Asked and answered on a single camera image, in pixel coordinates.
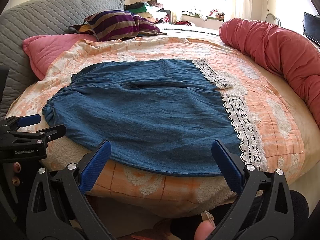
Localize orange white fleece blanket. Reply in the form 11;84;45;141
7;36;305;217

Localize person's right hand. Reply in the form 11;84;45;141
194;211;216;240

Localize clothes on window sill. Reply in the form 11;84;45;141
182;9;225;22

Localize pink quilted pillow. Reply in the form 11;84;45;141
22;34;97;80

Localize blue denim pants lace hem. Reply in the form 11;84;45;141
42;59;267;177

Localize grey quilted headboard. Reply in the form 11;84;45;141
1;0;126;118

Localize black television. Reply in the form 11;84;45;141
303;12;320;46

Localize person's left hand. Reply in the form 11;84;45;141
11;162;21;186

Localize clothes pile by window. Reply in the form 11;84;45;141
125;0;195;26

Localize red rolled duvet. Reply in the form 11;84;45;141
219;18;319;123

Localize purple striped pillow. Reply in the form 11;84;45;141
68;10;165;41

